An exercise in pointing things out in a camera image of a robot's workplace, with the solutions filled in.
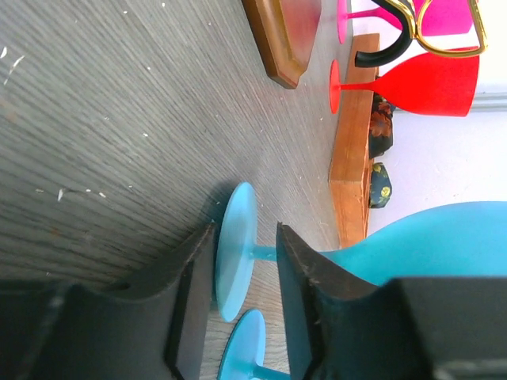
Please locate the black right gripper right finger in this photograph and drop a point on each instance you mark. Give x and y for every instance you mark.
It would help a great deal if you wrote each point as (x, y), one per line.
(339, 326)

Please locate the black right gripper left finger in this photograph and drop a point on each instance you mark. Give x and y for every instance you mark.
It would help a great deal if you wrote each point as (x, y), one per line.
(149, 325)

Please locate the light blue wine glass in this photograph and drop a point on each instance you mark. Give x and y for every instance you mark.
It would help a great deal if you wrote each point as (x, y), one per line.
(458, 239)

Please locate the red wine glass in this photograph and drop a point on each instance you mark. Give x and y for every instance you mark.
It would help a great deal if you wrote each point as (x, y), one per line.
(426, 84)

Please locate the magenta wine glass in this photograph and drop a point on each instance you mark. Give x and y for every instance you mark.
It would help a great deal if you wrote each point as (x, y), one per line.
(442, 18)

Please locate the wooden rack base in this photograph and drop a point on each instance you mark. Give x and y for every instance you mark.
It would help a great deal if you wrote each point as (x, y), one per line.
(284, 32)

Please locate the wooden compartment tray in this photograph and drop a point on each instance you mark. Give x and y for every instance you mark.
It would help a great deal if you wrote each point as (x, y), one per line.
(351, 167)

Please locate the rolled dark orange-patterned tie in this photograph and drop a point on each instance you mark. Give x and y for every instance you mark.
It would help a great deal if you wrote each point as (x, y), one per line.
(380, 135)

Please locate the gold wire glass rack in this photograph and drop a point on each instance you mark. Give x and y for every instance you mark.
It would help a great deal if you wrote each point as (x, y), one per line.
(419, 20)

